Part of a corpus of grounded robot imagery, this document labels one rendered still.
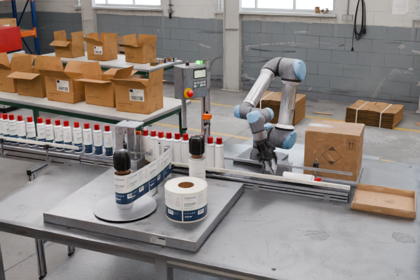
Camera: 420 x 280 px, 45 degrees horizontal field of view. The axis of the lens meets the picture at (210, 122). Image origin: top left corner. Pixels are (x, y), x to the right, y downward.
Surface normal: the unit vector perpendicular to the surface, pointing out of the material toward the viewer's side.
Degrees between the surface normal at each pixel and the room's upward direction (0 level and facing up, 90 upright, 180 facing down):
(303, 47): 90
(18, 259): 0
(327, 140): 90
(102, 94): 90
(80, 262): 1
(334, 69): 90
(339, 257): 0
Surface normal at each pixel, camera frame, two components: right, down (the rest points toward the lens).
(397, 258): -0.01, -0.96
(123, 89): -0.41, 0.28
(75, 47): 0.90, 0.12
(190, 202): 0.30, 0.27
